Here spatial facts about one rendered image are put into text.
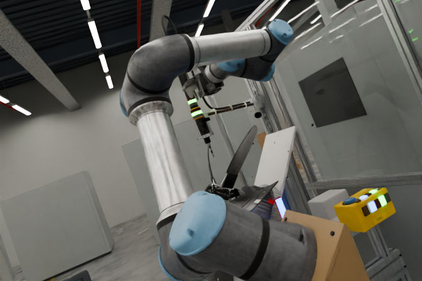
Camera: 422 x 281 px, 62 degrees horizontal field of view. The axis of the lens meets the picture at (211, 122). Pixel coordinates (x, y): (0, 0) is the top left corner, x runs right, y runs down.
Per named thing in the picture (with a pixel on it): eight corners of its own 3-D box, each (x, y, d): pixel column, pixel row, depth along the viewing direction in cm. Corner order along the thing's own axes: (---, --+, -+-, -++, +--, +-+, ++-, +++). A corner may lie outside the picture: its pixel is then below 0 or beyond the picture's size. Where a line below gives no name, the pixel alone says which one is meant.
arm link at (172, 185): (185, 281, 63) (122, 53, 87) (163, 295, 75) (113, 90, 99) (241, 263, 69) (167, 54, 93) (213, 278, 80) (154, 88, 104)
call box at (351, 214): (375, 215, 127) (363, 187, 128) (399, 216, 118) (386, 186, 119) (344, 234, 121) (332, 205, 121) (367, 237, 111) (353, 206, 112)
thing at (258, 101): (257, 111, 203) (251, 98, 204) (267, 106, 200) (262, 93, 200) (250, 113, 194) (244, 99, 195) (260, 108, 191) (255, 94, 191)
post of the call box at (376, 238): (383, 253, 121) (368, 219, 121) (390, 254, 118) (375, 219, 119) (377, 257, 119) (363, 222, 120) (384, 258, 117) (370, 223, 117)
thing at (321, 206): (333, 207, 191) (325, 189, 192) (355, 208, 177) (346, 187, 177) (310, 221, 184) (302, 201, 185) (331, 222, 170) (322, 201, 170)
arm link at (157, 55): (128, 24, 78) (282, 11, 105) (120, 57, 86) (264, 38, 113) (149, 63, 74) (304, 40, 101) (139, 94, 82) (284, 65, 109)
